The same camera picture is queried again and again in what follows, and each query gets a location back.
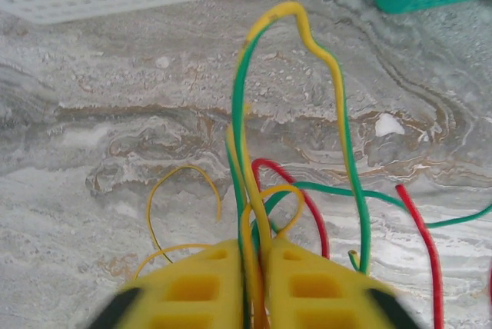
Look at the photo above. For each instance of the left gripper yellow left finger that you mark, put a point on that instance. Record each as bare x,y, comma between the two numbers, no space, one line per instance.
192,290

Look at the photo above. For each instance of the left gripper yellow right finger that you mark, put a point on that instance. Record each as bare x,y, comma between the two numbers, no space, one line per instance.
315,290

